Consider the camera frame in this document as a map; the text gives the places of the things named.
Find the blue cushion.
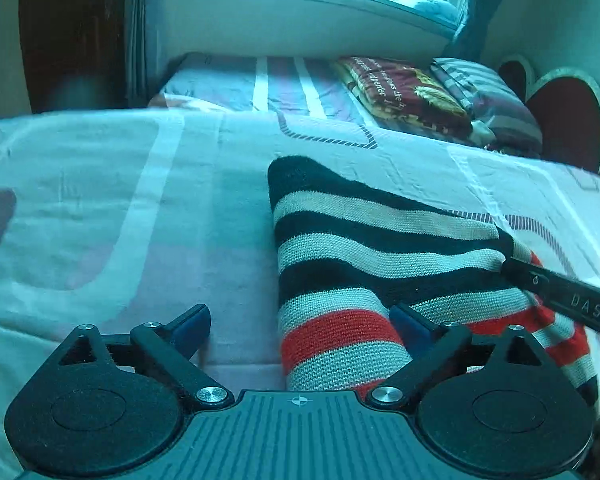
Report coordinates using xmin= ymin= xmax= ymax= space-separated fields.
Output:
xmin=379 ymin=0 xmax=462 ymax=27

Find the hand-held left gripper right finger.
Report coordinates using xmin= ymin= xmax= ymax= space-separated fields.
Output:
xmin=366 ymin=303 xmax=554 ymax=409

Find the blue curtain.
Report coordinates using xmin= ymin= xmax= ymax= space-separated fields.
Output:
xmin=452 ymin=0 xmax=525 ymax=62

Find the striped pillow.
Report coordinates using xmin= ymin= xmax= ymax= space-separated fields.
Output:
xmin=429 ymin=57 xmax=544 ymax=154

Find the grey curtain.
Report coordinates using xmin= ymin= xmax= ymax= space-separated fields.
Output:
xmin=124 ymin=0 xmax=162 ymax=109

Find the heart-shaped headboard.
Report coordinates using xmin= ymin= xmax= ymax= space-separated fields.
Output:
xmin=497 ymin=54 xmax=600 ymax=182

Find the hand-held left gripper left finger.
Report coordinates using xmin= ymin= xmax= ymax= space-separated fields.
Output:
xmin=55 ymin=303 xmax=236 ymax=409

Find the dark wooden door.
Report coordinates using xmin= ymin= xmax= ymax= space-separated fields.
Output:
xmin=18 ymin=0 xmax=132 ymax=114

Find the red printed blanket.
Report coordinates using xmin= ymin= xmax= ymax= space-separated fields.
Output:
xmin=332 ymin=56 xmax=477 ymax=137

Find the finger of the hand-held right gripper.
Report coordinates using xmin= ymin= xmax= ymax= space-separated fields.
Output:
xmin=500 ymin=257 xmax=552 ymax=307

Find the bed with striped sheet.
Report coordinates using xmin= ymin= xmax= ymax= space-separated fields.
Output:
xmin=147 ymin=52 xmax=544 ymax=159

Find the striped knit sweater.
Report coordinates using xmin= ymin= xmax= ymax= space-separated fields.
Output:
xmin=267 ymin=155 xmax=600 ymax=407

